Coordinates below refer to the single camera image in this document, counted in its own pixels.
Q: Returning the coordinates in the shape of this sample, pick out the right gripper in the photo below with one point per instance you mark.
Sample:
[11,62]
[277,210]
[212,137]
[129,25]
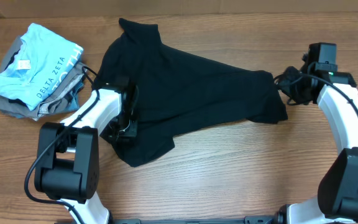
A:
[284,85]

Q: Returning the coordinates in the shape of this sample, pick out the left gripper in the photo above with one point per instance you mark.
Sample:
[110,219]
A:
[132,129]

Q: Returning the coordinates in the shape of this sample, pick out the black t-shirt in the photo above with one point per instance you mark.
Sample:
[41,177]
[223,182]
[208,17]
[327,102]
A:
[180,92]

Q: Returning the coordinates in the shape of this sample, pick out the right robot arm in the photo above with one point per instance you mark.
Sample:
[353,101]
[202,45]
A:
[319,81]

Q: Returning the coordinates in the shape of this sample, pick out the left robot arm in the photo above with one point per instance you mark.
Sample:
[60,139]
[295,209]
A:
[66,169]

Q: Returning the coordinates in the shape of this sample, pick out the dark blue folded shirt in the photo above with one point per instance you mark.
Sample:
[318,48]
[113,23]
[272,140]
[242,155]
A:
[62,100]

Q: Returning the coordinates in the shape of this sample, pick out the grey folded shirt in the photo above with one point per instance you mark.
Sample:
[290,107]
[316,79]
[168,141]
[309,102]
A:
[73,76]

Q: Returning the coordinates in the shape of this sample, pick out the light blue folded t-shirt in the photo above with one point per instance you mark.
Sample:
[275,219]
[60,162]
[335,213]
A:
[41,64]

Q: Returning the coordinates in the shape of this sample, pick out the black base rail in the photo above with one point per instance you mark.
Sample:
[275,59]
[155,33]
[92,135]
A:
[264,219]

